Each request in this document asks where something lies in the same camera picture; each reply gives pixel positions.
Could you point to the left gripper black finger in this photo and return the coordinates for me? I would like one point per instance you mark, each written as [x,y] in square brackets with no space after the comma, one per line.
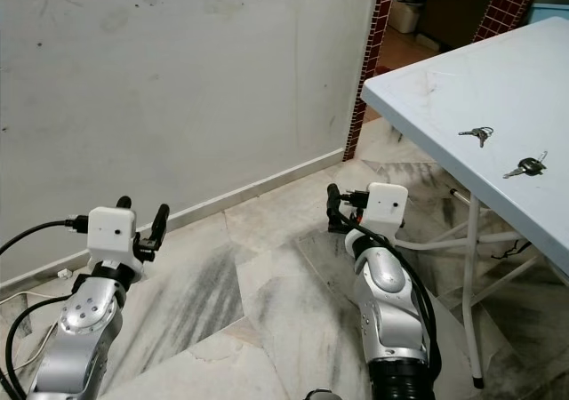
[124,203]
[160,222]

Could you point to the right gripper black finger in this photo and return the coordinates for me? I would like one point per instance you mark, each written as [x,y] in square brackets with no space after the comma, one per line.
[334,204]

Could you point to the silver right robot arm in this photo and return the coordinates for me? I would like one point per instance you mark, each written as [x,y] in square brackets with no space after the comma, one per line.
[391,311]

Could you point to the small dark key bunch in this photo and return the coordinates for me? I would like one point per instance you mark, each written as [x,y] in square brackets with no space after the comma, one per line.
[480,133]

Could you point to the red tiled pillar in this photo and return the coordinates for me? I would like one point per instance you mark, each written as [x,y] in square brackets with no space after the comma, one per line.
[373,44]
[507,4]

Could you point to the pale blue plastic table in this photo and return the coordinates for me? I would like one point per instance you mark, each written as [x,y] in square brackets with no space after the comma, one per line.
[471,89]

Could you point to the white bin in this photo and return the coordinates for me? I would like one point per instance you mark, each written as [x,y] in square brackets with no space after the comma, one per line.
[404,16]

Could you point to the brown wooden door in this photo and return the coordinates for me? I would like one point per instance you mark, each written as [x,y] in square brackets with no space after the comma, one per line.
[453,9]

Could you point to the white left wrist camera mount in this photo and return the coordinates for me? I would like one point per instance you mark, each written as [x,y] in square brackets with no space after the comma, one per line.
[111,236]

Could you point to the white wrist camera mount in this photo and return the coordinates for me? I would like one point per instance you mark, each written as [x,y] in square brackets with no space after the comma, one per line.
[387,209]
[111,236]

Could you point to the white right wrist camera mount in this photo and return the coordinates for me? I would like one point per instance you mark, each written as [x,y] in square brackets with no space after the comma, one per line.
[387,209]

